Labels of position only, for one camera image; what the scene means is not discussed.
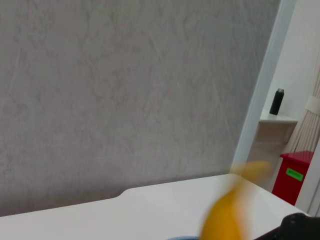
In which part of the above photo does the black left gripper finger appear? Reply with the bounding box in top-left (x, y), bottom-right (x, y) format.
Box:
top-left (257, 212), bottom-right (320, 240)

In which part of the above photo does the yellow banana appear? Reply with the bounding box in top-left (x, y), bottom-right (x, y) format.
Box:
top-left (199, 159), bottom-right (273, 240)

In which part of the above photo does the red box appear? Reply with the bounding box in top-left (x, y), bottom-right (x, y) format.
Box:
top-left (271, 150), bottom-right (315, 206)

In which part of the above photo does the beige curtain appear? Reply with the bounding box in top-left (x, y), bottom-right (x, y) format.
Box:
top-left (286, 71), bottom-right (320, 157)

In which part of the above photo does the white shelf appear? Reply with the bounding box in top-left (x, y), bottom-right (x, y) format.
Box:
top-left (258, 113), bottom-right (300, 145)

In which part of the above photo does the black bottle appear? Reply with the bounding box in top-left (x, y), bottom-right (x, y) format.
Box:
top-left (269, 87), bottom-right (286, 116)

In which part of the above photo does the white door frame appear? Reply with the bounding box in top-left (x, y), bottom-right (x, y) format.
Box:
top-left (230, 0), bottom-right (299, 176)

